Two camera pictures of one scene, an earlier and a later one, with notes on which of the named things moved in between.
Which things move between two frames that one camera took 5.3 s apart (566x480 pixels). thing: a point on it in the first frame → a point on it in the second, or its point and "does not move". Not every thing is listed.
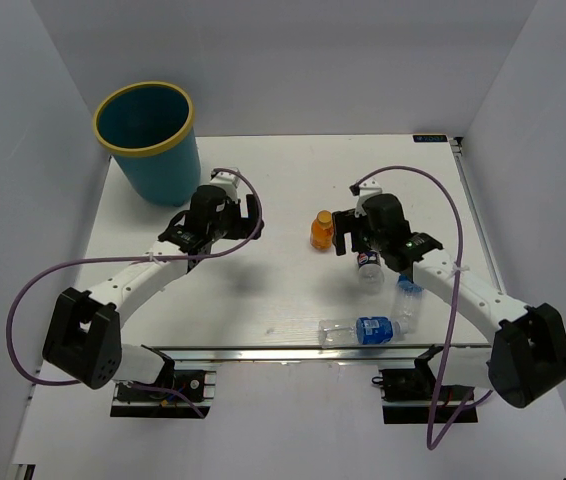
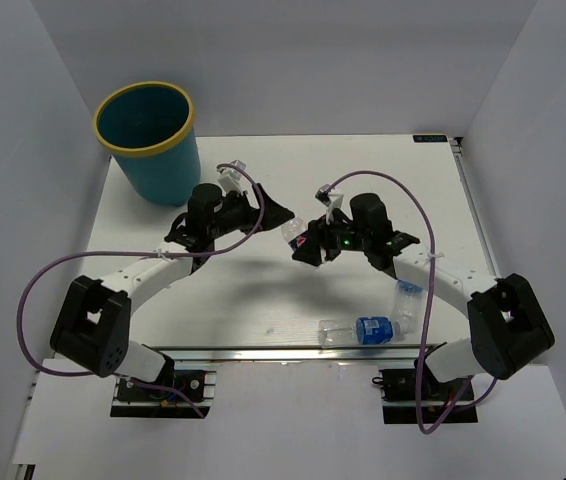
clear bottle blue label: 364,330 does not move
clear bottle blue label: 406,303 does not move
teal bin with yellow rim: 149,129 does not move
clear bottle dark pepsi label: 371,272 → 295,232
